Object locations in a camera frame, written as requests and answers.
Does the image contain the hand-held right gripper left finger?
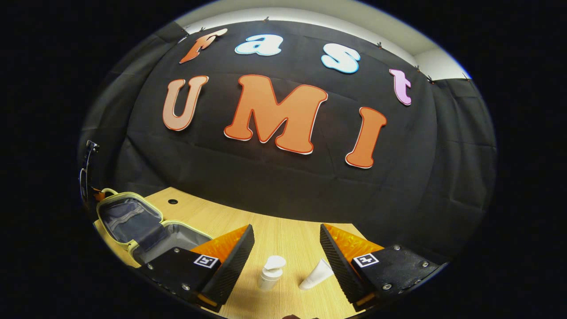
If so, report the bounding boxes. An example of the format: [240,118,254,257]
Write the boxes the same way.
[141,224,256,313]

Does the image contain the white pump bottle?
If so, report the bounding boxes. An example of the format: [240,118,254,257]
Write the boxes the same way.
[258,255,287,292]

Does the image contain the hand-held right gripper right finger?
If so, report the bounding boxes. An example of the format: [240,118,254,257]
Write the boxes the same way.
[319,223,443,313]

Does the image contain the white squeeze tube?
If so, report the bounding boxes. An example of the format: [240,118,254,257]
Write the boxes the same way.
[299,258,334,291]

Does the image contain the black backdrop cloth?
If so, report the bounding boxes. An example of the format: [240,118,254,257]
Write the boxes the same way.
[78,20,497,266]

